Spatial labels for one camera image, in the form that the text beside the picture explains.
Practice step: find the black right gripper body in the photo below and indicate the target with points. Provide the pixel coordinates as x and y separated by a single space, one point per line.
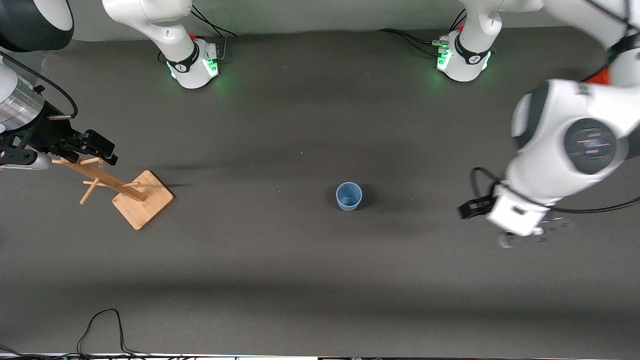
46 134

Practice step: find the light blue cup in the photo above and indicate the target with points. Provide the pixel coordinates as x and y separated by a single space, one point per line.
349 196

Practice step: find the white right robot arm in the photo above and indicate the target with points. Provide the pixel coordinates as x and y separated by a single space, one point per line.
170 30

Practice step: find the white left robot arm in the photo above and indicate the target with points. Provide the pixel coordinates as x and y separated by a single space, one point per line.
565 145

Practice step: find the wooden cup stand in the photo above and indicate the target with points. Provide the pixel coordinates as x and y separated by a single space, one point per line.
142 200

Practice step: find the orange can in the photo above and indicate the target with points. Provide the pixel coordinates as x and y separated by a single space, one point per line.
600 77

